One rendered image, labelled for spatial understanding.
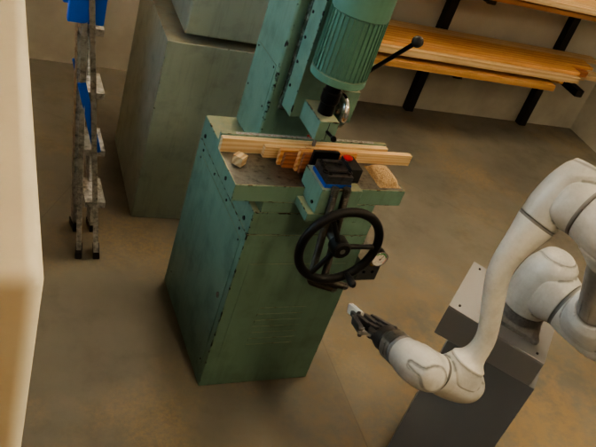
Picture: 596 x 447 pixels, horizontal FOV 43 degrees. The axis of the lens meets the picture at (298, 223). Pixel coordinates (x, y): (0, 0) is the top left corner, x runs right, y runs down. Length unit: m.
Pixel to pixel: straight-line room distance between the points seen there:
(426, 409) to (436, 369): 0.76
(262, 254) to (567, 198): 1.03
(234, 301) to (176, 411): 0.46
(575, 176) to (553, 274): 0.58
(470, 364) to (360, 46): 0.94
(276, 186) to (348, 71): 0.40
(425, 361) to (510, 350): 0.56
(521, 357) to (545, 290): 0.23
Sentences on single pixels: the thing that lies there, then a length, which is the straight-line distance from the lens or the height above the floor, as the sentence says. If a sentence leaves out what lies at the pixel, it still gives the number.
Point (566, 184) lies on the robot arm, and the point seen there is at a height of 1.37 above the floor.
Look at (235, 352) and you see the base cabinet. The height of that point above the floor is 0.17.
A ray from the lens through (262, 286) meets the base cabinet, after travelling 2.54.
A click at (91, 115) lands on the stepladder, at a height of 0.67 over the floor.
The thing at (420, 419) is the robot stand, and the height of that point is 0.25.
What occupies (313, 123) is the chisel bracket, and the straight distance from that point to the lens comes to 2.38.
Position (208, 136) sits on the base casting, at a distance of 2.72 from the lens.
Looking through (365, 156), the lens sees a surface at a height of 0.93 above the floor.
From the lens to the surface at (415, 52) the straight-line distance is 4.66.
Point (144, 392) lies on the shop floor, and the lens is 2.77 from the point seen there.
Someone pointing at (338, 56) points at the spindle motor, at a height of 1.29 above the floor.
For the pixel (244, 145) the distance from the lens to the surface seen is 2.37.
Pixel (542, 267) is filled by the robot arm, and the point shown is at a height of 0.94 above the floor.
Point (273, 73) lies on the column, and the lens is 2.50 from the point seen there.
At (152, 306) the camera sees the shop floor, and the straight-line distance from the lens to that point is 3.08.
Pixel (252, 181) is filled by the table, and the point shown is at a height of 0.90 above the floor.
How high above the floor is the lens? 2.08
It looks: 33 degrees down
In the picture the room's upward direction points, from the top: 20 degrees clockwise
